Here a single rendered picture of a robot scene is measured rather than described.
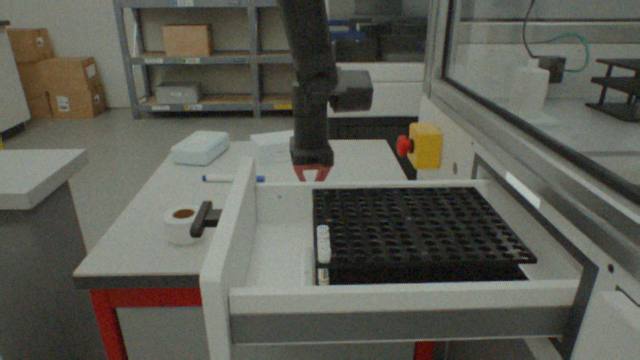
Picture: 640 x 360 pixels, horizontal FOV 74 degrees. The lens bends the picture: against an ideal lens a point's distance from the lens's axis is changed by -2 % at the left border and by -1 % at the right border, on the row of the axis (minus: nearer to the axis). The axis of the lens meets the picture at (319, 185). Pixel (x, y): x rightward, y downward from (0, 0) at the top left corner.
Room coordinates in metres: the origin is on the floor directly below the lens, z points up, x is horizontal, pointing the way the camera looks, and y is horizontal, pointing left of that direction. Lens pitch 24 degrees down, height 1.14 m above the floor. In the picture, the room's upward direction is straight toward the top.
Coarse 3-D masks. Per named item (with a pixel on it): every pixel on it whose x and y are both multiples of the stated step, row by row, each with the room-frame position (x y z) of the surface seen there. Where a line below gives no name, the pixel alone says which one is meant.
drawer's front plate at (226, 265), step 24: (240, 168) 0.53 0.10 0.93; (240, 192) 0.46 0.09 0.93; (240, 216) 0.42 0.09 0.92; (216, 240) 0.35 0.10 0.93; (240, 240) 0.41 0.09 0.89; (216, 264) 0.31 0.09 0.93; (240, 264) 0.39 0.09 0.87; (216, 288) 0.29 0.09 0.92; (216, 312) 0.29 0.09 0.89; (216, 336) 0.29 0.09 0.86
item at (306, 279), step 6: (306, 252) 0.45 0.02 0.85; (306, 258) 0.44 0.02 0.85; (306, 264) 0.43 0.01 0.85; (306, 270) 0.41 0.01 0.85; (300, 276) 0.41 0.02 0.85; (306, 276) 0.40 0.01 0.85; (312, 276) 0.41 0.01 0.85; (300, 282) 0.39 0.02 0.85; (306, 282) 0.39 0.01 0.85; (312, 282) 0.39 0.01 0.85
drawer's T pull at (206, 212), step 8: (200, 208) 0.45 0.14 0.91; (208, 208) 0.45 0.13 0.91; (200, 216) 0.43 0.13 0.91; (208, 216) 0.43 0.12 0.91; (216, 216) 0.43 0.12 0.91; (192, 224) 0.41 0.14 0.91; (200, 224) 0.41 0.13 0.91; (208, 224) 0.42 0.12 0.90; (216, 224) 0.42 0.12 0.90; (192, 232) 0.40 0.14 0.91; (200, 232) 0.40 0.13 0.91
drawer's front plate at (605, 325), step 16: (592, 304) 0.28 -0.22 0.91; (608, 304) 0.26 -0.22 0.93; (624, 304) 0.26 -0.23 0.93; (592, 320) 0.27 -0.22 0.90; (608, 320) 0.26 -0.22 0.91; (624, 320) 0.24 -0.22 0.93; (592, 336) 0.27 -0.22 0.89; (608, 336) 0.25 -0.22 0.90; (624, 336) 0.24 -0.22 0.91; (576, 352) 0.28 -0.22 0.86; (592, 352) 0.26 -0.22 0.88; (608, 352) 0.25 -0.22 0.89; (624, 352) 0.24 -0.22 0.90
